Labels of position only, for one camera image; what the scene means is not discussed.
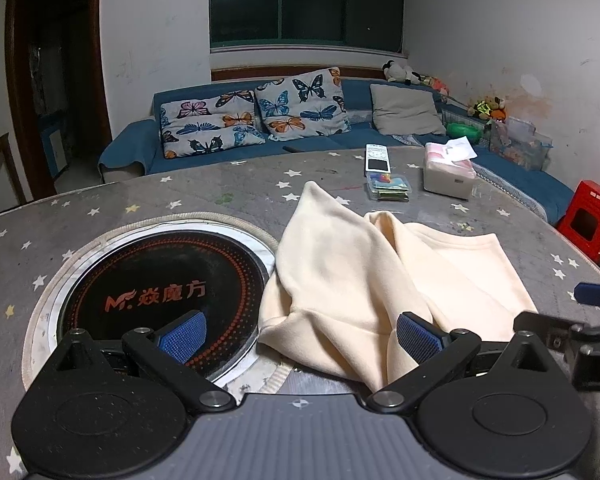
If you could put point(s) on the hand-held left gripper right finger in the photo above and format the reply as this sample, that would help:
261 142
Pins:
420 340

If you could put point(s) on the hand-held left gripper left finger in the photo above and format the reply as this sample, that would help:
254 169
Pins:
182 335

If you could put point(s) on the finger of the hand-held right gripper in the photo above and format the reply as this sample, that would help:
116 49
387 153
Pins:
597 294
535 322

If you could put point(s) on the cream fleece sweatshirt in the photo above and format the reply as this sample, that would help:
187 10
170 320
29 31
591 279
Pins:
340 270

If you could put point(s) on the round black induction cooktop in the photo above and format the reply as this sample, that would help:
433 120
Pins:
155 270

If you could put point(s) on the red plastic stool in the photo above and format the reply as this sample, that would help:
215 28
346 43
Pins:
597 200

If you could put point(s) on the grey star-patterned tablecloth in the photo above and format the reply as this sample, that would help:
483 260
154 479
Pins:
180 200

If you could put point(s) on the clear box of coloured items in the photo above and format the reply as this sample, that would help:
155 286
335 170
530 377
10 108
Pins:
387 186

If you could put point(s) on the white and pink tissue box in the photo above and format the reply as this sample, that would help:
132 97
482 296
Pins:
447 177

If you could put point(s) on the clear plastic storage bin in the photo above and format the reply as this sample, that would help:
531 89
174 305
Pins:
520 147

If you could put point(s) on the white remote control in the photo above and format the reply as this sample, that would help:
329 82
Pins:
378 157

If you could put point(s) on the white paper slip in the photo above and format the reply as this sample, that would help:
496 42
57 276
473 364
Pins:
460 149

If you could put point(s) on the blue corner sofa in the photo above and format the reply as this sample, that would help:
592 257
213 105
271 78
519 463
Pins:
130 150

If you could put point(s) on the green plastic bowl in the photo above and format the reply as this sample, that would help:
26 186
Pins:
462 129

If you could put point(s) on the wide butterfly print pillow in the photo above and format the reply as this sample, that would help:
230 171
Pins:
205 125

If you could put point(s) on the black remote control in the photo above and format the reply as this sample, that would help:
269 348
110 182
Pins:
295 149

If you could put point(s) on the blue framed cabinet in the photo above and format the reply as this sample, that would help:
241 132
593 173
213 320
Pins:
54 145

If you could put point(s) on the plain beige pillow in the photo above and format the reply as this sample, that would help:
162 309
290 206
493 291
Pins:
405 107

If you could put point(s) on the pink and orange plush toys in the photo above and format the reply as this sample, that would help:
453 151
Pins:
434 84

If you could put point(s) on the square butterfly print pillow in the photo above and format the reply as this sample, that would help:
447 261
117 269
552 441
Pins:
300 105

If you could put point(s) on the wooden side table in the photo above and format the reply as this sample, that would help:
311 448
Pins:
0 147

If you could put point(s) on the black and white plush toy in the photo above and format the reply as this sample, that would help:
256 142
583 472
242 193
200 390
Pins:
397 72

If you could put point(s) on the dark window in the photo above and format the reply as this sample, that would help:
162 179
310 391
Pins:
305 0

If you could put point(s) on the wooden wall trim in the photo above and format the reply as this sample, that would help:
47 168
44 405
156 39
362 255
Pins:
260 74

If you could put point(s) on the dark wooden door frame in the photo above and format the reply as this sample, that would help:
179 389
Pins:
14 85

